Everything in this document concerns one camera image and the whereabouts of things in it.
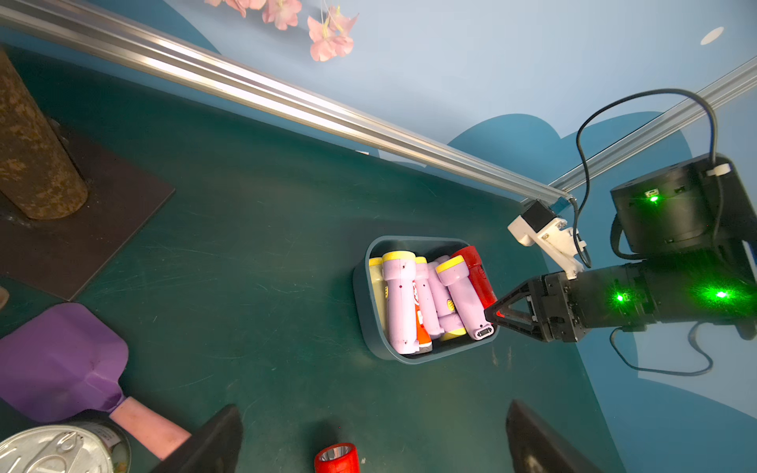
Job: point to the red flashlight slanted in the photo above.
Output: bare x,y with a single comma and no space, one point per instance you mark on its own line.
478,276

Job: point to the red flashlight white logo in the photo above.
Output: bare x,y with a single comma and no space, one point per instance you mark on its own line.
429,328

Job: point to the purple flashlight yellow head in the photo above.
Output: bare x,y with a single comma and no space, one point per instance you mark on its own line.
453,273

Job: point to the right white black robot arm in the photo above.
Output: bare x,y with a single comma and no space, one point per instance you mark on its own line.
683,236

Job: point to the pink cherry blossom tree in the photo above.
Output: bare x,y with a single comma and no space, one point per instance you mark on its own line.
43,181

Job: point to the purple spatula pink handle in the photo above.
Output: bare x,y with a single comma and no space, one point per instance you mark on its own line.
67,361

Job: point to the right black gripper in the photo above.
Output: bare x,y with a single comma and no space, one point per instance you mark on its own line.
553,307

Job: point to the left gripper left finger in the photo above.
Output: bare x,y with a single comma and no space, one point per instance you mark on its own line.
214,448

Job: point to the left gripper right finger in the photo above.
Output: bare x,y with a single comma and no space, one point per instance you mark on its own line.
536,447

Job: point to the brown tree base plate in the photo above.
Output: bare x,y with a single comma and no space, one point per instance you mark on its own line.
61,257

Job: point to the horizontal aluminium frame rail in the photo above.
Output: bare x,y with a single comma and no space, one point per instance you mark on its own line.
114,38

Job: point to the metal tin can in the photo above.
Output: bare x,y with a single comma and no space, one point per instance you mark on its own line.
82,446

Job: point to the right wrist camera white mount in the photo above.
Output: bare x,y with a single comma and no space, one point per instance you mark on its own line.
539,225

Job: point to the blue-grey plastic storage box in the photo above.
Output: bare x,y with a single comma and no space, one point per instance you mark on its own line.
369,315

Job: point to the pale green flashlight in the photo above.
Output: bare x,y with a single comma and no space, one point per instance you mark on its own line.
379,288

